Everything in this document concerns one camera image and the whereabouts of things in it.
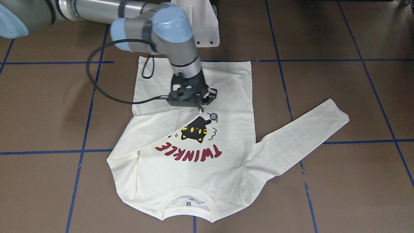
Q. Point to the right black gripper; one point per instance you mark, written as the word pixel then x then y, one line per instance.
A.
pixel 198 84

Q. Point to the cream long-sleeve graphic shirt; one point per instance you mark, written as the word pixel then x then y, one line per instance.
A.
pixel 179 161

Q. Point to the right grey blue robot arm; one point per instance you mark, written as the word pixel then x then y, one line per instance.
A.
pixel 176 29

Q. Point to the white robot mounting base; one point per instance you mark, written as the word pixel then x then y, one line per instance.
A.
pixel 203 20

